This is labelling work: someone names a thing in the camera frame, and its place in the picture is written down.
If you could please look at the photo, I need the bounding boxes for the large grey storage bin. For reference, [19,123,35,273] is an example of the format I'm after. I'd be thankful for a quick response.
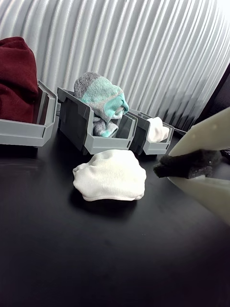
[0,80,58,147]

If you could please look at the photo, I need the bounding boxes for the cream gripper left finger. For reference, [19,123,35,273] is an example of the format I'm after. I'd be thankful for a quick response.
[159,106,230,168]

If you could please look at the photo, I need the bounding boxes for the black computer monitor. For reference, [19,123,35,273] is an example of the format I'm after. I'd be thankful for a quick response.
[198,63,230,125]

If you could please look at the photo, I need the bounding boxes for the small grey storage bin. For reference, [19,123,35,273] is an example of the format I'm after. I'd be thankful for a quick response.
[129,109,175,155]

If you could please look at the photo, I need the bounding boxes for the teal and grey sock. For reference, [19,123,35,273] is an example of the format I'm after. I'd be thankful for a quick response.
[73,71,130,138]

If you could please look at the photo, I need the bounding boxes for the small white sock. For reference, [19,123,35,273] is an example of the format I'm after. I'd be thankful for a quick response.
[146,117,170,142]

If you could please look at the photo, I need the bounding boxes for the cream gripper right finger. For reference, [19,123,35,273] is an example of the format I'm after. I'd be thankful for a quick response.
[153,164,230,226]

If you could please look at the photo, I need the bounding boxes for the large white sock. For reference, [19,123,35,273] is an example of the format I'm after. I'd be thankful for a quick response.
[72,149,147,201]

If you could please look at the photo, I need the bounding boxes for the black keyboard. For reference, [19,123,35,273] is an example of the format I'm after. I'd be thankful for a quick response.
[219,149,230,165]

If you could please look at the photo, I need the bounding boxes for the dark red sock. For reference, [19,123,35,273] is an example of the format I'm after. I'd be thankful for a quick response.
[0,36,40,124]

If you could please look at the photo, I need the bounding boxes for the dark-sided grey storage bin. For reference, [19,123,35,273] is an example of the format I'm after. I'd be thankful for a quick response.
[57,87,138,155]

